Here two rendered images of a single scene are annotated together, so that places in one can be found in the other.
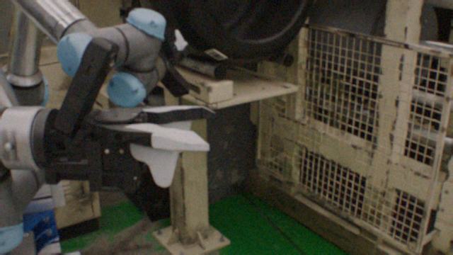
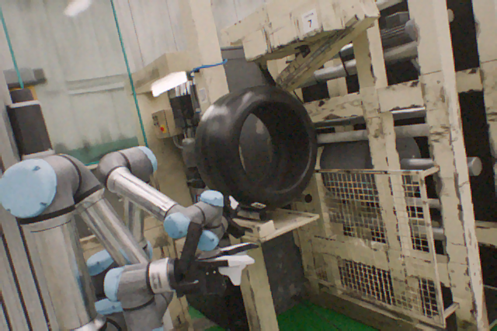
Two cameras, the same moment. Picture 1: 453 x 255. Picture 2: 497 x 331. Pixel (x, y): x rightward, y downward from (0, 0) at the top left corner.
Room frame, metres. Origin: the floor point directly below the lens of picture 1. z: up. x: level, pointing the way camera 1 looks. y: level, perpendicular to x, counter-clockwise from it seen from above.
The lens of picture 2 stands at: (-0.36, -0.05, 1.36)
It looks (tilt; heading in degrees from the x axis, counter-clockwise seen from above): 8 degrees down; 3
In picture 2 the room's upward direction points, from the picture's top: 12 degrees counter-clockwise
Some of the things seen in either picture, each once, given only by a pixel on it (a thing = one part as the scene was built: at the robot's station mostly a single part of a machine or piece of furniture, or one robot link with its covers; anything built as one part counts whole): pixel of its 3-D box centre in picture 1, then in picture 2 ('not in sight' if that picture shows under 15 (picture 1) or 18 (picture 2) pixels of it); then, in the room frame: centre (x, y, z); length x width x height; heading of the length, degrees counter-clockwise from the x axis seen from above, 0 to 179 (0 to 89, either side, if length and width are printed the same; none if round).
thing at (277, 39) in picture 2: not in sight; (295, 33); (1.64, -0.32, 1.71); 0.61 x 0.25 x 0.15; 35
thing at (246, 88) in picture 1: (225, 84); (269, 222); (1.57, 0.00, 0.80); 0.37 x 0.36 x 0.02; 125
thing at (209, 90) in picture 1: (191, 80); (245, 224); (1.49, 0.11, 0.83); 0.36 x 0.09 x 0.06; 35
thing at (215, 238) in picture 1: (190, 235); not in sight; (1.77, 0.16, 0.02); 0.27 x 0.27 x 0.04; 35
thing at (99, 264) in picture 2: not in sight; (105, 270); (1.07, 0.65, 0.88); 0.13 x 0.12 x 0.14; 146
